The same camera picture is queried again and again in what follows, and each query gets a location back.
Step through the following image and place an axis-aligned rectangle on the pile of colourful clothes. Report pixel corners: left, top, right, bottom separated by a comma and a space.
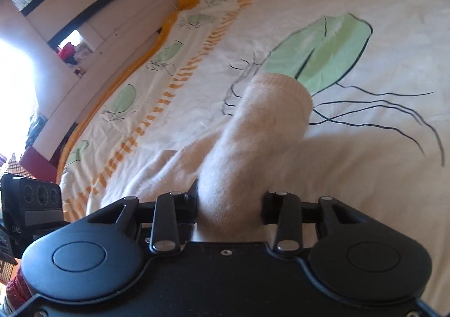
56, 39, 97, 78

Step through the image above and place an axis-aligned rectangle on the person's left forearm red sleeve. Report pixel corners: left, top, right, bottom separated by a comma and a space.
4, 264, 34, 308

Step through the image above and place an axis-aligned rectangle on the beige knit sweater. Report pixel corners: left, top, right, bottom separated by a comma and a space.
132, 73, 317, 244

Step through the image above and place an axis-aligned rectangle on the dark red box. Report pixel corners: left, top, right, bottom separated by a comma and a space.
18, 146, 60, 182

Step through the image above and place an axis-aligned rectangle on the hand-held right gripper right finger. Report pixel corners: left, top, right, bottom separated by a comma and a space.
261, 191, 369, 254

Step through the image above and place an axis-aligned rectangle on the leaf printed white bedspread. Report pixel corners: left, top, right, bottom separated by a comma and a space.
58, 0, 450, 233

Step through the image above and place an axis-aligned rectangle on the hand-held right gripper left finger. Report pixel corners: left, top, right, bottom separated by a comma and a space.
87, 179, 198, 254

